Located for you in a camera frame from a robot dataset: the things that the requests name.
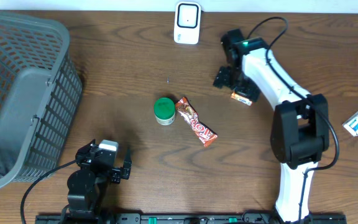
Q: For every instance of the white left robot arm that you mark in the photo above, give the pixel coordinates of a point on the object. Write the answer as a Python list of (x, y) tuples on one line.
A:
[(88, 186)]

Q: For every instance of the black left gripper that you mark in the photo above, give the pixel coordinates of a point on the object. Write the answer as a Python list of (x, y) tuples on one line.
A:
[(117, 173)]

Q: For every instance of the red chocolate bar wrapper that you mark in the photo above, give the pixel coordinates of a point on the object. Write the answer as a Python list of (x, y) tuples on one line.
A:
[(189, 114)]

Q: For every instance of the grey plastic basket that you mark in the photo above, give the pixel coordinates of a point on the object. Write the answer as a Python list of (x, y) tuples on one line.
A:
[(40, 91)]

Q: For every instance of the orange small box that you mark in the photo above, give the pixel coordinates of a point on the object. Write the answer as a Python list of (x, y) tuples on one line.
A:
[(240, 98)]

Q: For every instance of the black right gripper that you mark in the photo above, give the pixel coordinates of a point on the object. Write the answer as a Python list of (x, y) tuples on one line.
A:
[(224, 77)]

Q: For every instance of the white barcode scanner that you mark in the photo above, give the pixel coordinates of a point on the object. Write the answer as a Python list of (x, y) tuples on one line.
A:
[(187, 23)]

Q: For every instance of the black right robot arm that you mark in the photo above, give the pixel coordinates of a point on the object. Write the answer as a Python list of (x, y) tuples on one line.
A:
[(298, 136)]

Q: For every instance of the green lid jar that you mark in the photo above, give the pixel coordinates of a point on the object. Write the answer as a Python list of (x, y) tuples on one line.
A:
[(164, 111)]

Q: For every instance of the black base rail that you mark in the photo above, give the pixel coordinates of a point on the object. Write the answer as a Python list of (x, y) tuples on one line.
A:
[(135, 218)]

